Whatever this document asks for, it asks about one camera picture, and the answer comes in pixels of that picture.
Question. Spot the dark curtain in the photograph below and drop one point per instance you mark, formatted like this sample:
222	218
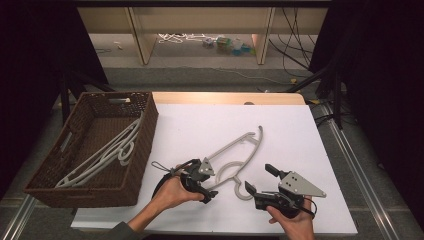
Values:
33	66
383	83

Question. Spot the colourful toy pile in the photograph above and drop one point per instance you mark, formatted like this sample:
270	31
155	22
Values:
230	45

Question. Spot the person's right hand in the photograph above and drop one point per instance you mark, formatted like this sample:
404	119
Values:
298	228

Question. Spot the brown wicker basket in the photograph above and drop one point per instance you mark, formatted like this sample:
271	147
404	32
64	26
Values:
96	196

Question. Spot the metal floor rail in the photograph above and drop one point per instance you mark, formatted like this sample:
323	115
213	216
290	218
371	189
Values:
360	173
18	220

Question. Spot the light wooden shelf unit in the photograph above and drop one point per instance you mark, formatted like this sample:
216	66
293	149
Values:
200	20

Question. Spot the grey sleeve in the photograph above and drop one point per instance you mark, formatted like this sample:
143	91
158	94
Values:
123	232

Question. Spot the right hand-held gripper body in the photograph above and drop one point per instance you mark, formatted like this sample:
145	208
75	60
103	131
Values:
298	186

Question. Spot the small white object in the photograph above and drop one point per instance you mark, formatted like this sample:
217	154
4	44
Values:
117	45

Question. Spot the black metal stand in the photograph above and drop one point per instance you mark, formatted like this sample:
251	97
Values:
337	100
65	96

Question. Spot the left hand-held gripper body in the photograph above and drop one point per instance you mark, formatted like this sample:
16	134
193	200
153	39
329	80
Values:
195	176

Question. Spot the white table mat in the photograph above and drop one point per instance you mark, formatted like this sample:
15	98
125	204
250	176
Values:
283	140

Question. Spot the person's left hand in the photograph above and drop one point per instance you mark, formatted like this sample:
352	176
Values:
171	195

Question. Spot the grey plastic clothes hanger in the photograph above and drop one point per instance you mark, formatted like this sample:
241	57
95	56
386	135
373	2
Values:
253	146
125	162
110	146

